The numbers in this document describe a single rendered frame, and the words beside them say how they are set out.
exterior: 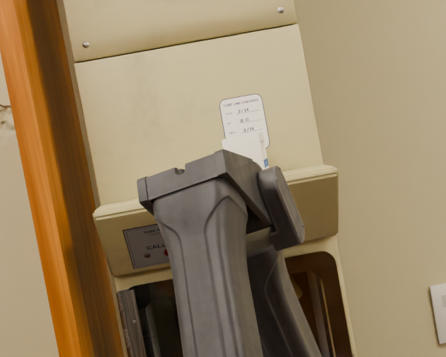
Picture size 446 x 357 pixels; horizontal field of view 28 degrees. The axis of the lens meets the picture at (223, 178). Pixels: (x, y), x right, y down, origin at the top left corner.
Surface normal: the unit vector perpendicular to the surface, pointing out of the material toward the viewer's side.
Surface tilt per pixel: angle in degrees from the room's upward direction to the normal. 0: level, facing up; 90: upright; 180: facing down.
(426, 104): 90
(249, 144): 90
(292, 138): 90
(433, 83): 90
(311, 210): 135
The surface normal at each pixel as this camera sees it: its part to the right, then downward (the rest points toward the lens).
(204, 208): -0.38, -0.42
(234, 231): 0.90, -0.22
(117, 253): 0.16, 0.72
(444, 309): 0.04, 0.04
